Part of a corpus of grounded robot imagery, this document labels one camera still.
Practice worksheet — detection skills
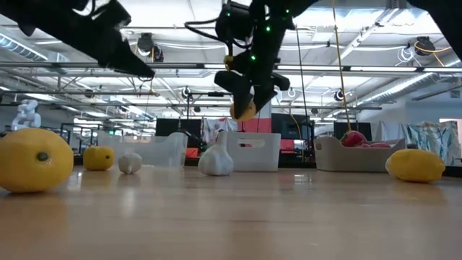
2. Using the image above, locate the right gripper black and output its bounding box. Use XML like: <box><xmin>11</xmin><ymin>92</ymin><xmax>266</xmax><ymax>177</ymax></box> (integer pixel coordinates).
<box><xmin>215</xmin><ymin>17</ymin><xmax>291</xmax><ymax>120</ymax></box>

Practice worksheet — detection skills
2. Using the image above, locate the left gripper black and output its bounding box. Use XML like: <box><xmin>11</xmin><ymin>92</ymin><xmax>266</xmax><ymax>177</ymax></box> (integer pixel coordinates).
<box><xmin>77</xmin><ymin>1</ymin><xmax>156</xmax><ymax>78</ymax></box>

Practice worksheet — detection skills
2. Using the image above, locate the orange-yellow lemon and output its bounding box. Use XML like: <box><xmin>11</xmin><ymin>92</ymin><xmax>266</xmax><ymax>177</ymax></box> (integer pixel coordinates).
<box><xmin>230</xmin><ymin>100</ymin><xmax>258</xmax><ymax>122</ymax></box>

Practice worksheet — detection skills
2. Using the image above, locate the white garlic bulb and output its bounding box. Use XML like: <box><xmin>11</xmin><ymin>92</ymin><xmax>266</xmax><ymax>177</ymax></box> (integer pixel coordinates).
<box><xmin>197</xmin><ymin>130</ymin><xmax>235</xmax><ymax>177</ymax></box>
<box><xmin>118</xmin><ymin>152</ymin><xmax>144</xmax><ymax>176</ymax></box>

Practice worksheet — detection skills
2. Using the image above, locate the yellow lemon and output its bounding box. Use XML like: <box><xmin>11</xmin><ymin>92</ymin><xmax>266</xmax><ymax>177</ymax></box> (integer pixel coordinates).
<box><xmin>82</xmin><ymin>146</ymin><xmax>116</xmax><ymax>172</ymax></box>
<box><xmin>385</xmin><ymin>148</ymin><xmax>447</xmax><ymax>184</ymax></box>
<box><xmin>0</xmin><ymin>128</ymin><xmax>75</xmax><ymax>194</ymax></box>

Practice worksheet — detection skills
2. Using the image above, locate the white column with red band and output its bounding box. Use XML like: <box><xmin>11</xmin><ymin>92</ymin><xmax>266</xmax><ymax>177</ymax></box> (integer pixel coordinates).
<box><xmin>252</xmin><ymin>100</ymin><xmax>273</xmax><ymax>134</ymax></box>

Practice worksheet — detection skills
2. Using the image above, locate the black monitor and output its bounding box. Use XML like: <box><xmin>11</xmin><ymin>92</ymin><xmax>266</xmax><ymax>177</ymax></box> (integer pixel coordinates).
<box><xmin>154</xmin><ymin>118</ymin><xmax>202</xmax><ymax>138</ymax></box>
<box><xmin>271</xmin><ymin>113</ymin><xmax>315</xmax><ymax>140</ymax></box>
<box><xmin>333</xmin><ymin>121</ymin><xmax>372</xmax><ymax>142</ymax></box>

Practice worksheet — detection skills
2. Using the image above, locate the floral white cloth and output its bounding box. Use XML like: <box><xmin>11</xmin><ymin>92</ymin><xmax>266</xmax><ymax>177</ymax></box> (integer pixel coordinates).
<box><xmin>201</xmin><ymin>117</ymin><xmax>239</xmax><ymax>144</ymax></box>

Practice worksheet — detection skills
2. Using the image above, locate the white plastic basket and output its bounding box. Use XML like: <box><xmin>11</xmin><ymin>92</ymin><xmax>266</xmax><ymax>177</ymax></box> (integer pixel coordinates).
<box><xmin>224</xmin><ymin>131</ymin><xmax>282</xmax><ymax>173</ymax></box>

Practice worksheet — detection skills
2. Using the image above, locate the clear plastic container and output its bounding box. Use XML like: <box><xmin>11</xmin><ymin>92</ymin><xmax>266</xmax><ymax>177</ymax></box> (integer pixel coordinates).
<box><xmin>97</xmin><ymin>131</ymin><xmax>189</xmax><ymax>169</ymax></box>

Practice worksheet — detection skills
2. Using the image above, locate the grey plastic basket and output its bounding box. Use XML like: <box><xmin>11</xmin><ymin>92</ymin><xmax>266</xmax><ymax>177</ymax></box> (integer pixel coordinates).
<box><xmin>313</xmin><ymin>136</ymin><xmax>407</xmax><ymax>173</ymax></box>

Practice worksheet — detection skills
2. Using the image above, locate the leaf-patterned cloth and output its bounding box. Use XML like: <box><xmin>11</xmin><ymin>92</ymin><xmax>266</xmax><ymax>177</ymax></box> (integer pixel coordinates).
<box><xmin>371</xmin><ymin>121</ymin><xmax>460</xmax><ymax>167</ymax></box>

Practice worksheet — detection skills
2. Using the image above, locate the black ceiling cable reel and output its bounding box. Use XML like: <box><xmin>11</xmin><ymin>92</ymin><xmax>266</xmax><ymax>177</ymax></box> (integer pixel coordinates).
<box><xmin>414</xmin><ymin>35</ymin><xmax>437</xmax><ymax>57</ymax></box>
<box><xmin>136</xmin><ymin>32</ymin><xmax>156</xmax><ymax>57</ymax></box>

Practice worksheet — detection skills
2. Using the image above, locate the black metal rack frame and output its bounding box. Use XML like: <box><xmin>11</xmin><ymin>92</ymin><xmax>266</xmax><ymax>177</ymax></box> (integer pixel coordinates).
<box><xmin>186</xmin><ymin>91</ymin><xmax>245</xmax><ymax>133</ymax></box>

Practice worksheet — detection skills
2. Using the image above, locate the black hanging cable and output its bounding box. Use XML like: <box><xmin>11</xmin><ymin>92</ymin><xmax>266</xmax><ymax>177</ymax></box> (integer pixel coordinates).
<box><xmin>294</xmin><ymin>21</ymin><xmax>312</xmax><ymax>140</ymax></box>

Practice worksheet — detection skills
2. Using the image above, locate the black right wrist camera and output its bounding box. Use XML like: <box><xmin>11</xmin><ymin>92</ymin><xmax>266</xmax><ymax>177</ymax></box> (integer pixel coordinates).
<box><xmin>215</xmin><ymin>1</ymin><xmax>256</xmax><ymax>43</ymax></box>

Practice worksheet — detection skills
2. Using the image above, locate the yellow hanging cable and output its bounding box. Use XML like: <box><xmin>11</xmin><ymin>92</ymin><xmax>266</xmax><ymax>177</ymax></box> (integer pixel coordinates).
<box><xmin>331</xmin><ymin>0</ymin><xmax>354</xmax><ymax>133</ymax></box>

